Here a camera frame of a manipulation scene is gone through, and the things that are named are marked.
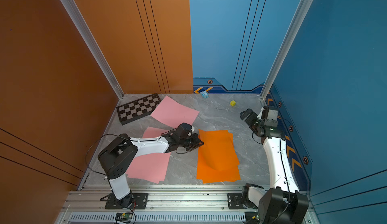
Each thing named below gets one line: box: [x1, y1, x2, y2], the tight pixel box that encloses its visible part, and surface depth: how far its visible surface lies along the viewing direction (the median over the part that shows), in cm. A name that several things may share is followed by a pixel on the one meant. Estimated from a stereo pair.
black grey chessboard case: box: [116, 92, 162, 126], surface depth 108 cm
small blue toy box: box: [200, 90, 210, 99], surface depth 122 cm
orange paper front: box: [196, 150, 241, 184], surface depth 83 cm
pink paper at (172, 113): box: [150, 95, 201, 129], surface depth 111 cm
